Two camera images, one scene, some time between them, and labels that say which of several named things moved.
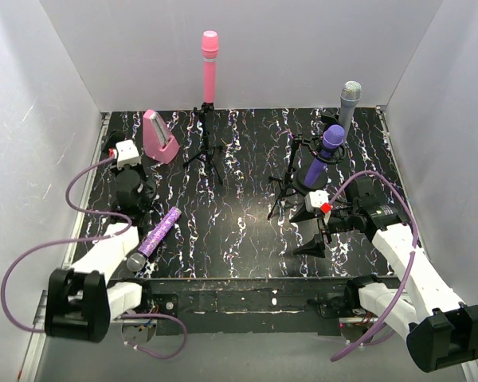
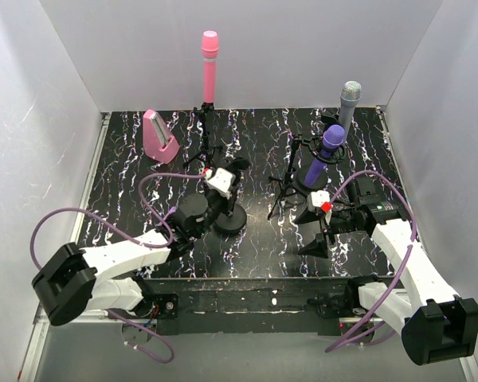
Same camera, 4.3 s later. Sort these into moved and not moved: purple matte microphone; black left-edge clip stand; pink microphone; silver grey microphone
Moved: black left-edge clip stand
Not moved: silver grey microphone; purple matte microphone; pink microphone
